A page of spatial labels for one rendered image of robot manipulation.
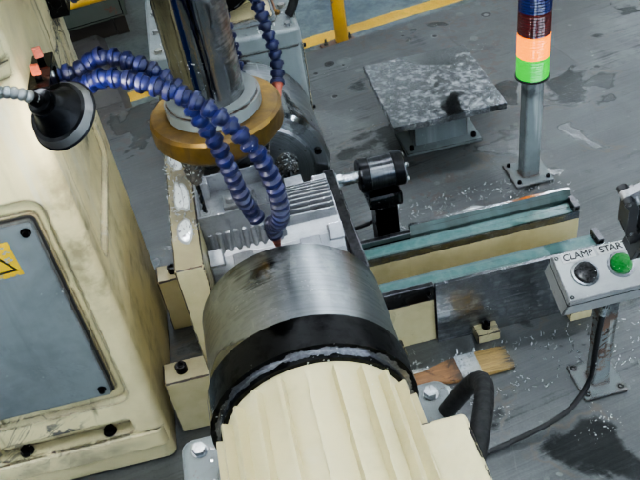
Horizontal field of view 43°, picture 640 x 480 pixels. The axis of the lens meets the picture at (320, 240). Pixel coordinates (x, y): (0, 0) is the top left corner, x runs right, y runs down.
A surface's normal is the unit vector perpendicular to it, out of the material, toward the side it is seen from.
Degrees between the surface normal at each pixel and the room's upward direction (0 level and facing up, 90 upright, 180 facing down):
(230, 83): 90
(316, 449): 5
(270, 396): 22
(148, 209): 0
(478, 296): 90
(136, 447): 90
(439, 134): 90
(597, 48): 0
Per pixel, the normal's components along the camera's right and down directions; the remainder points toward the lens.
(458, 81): -0.13, -0.75
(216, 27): 0.70, 0.40
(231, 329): -0.72, -0.43
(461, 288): 0.19, 0.62
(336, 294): 0.34, -0.77
